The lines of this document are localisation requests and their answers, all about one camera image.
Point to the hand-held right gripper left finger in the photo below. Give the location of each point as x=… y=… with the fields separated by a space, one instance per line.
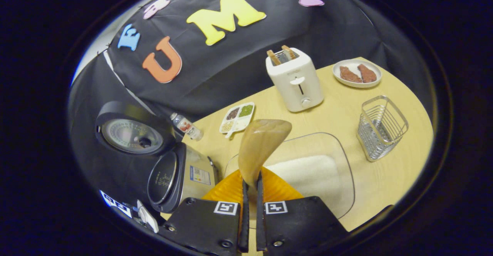
x=204 y=229

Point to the white toaster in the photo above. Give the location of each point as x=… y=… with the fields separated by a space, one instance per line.
x=294 y=86

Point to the brown meat piece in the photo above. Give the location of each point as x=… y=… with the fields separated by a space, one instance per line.
x=368 y=73
x=349 y=74

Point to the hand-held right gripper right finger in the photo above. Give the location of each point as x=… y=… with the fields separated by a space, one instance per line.
x=300 y=225

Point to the black rice cooker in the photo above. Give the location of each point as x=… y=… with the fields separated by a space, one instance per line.
x=169 y=179

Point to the white divided grain dish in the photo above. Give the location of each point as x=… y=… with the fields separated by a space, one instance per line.
x=238 y=123

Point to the clear glass dish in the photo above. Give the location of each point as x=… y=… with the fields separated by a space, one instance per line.
x=346 y=194

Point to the white rice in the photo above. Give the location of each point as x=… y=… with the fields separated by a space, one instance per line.
x=312 y=175

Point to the white round plate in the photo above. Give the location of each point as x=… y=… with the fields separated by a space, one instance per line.
x=356 y=85

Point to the wooden spoon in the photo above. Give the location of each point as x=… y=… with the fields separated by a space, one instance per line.
x=260 y=144

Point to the clear plastic bottle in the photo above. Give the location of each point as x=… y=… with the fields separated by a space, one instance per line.
x=186 y=126

